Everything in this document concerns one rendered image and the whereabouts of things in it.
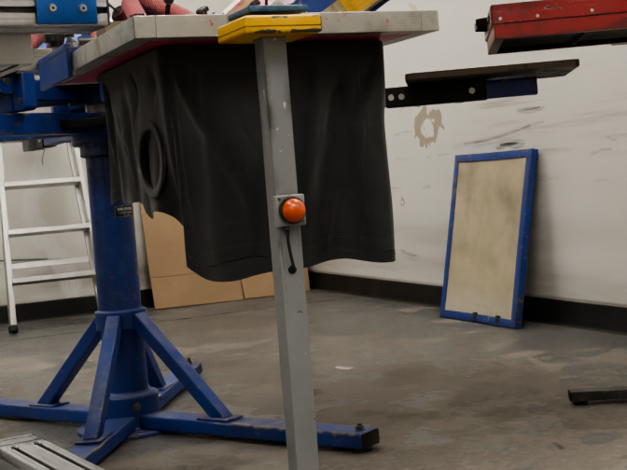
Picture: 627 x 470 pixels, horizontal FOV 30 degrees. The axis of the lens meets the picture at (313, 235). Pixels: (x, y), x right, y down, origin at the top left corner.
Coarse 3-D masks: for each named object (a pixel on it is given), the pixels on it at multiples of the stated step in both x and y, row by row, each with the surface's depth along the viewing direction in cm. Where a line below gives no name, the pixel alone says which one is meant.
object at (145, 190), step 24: (120, 72) 231; (144, 72) 216; (120, 96) 234; (144, 96) 218; (120, 120) 236; (144, 120) 219; (120, 144) 242; (144, 144) 223; (120, 168) 243; (144, 168) 224; (168, 168) 212; (120, 192) 248; (144, 192) 230; (168, 192) 214
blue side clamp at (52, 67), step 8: (56, 48) 247; (64, 48) 239; (72, 48) 239; (48, 56) 255; (56, 56) 247; (64, 56) 240; (40, 64) 264; (48, 64) 256; (56, 64) 248; (64, 64) 241; (40, 72) 264; (48, 72) 257; (56, 72) 249; (64, 72) 241; (72, 72) 239; (40, 80) 265; (48, 80) 258; (56, 80) 250; (48, 88) 260
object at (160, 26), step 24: (120, 24) 202; (144, 24) 195; (168, 24) 197; (192, 24) 199; (216, 24) 201; (336, 24) 210; (360, 24) 212; (384, 24) 214; (408, 24) 215; (432, 24) 217; (96, 48) 219; (120, 48) 208
